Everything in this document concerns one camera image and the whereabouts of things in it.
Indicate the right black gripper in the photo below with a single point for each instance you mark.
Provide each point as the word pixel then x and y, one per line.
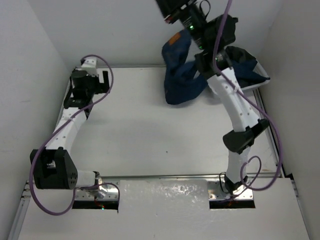
pixel 170 7

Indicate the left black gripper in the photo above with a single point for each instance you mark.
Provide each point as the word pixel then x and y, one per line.
pixel 101 87

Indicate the aluminium table frame rail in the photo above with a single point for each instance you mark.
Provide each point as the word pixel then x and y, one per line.
pixel 273 137

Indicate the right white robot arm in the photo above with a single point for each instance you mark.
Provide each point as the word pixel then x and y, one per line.
pixel 213 62

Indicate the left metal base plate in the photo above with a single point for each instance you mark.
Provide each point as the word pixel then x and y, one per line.
pixel 106 192

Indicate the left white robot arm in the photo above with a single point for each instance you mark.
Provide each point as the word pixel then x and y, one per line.
pixel 53 164

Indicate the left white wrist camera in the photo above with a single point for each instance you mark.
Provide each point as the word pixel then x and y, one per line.
pixel 89 64

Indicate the dark blue denim trousers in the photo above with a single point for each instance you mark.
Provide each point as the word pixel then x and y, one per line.
pixel 182 82

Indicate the black trousers in basket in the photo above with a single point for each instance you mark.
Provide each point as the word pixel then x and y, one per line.
pixel 242 61

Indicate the white plastic basket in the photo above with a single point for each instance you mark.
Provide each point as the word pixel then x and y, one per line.
pixel 251 75

